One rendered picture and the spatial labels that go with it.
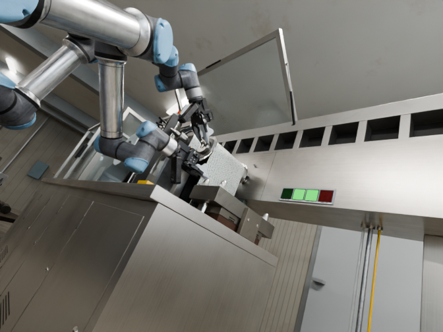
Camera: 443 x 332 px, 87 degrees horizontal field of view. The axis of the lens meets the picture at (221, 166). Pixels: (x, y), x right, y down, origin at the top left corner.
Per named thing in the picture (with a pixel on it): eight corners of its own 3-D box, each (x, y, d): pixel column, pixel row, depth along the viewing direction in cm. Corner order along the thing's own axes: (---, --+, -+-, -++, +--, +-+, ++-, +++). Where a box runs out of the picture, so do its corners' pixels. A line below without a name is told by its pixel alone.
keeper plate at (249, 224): (235, 233, 91) (244, 207, 95) (250, 242, 96) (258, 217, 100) (240, 234, 89) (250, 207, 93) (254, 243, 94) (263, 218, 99)
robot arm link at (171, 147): (164, 150, 89) (154, 152, 95) (173, 157, 91) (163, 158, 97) (173, 135, 91) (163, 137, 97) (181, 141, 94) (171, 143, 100)
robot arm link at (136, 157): (120, 168, 89) (134, 145, 93) (145, 178, 87) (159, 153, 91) (110, 159, 82) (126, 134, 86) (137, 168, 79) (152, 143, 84)
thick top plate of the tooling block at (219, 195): (188, 197, 95) (194, 184, 97) (244, 232, 118) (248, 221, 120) (213, 200, 83) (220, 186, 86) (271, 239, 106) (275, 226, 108)
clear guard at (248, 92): (176, 87, 207) (176, 87, 207) (190, 141, 216) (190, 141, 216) (277, 35, 130) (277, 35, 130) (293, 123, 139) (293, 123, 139)
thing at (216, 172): (194, 190, 102) (209, 155, 109) (227, 212, 116) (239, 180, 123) (194, 190, 102) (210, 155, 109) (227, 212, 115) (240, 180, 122)
